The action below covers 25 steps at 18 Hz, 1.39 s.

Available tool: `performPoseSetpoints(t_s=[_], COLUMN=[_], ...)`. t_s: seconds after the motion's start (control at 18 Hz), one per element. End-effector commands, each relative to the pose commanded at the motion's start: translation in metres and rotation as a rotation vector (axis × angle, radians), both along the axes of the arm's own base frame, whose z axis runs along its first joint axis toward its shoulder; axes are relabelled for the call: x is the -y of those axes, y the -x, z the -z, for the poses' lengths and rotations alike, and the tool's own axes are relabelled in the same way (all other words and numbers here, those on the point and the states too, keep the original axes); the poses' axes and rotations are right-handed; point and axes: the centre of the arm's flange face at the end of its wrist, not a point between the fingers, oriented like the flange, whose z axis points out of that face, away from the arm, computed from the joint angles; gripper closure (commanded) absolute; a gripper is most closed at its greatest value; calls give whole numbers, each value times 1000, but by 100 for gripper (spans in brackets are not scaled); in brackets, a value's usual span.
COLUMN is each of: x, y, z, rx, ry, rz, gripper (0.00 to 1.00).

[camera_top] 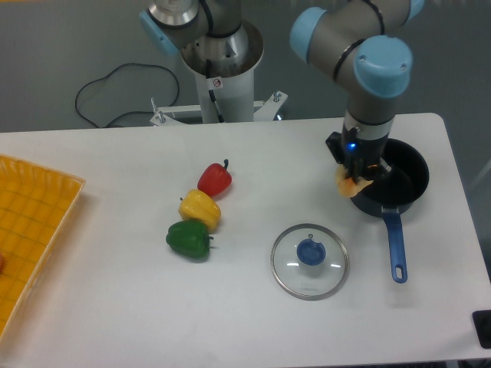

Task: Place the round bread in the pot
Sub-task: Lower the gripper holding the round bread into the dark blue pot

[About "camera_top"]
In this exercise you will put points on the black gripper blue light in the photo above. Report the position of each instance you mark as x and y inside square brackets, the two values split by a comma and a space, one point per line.
[360, 158]

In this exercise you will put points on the round golden bread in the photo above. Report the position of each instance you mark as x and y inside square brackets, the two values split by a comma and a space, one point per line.
[347, 186]

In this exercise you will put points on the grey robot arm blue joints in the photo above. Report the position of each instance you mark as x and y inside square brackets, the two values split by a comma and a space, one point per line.
[352, 46]

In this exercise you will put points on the glass lid blue knob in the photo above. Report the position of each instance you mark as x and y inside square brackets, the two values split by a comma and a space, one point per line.
[309, 262]

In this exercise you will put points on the red bell pepper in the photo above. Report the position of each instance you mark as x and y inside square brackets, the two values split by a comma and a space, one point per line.
[215, 179]

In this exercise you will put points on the yellow bell pepper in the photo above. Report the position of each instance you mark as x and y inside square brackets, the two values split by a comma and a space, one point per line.
[199, 206]

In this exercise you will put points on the green bell pepper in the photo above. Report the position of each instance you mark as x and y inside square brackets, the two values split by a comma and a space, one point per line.
[190, 239]

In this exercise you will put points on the black device at table edge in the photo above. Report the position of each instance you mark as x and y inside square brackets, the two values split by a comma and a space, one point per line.
[482, 324]

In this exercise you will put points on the yellow woven basket tray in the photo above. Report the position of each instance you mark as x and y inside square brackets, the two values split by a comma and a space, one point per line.
[35, 204]

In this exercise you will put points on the dark blue pot with handle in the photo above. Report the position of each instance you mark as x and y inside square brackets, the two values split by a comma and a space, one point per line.
[392, 196]

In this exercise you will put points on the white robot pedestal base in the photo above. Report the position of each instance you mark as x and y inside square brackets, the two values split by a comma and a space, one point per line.
[223, 69]

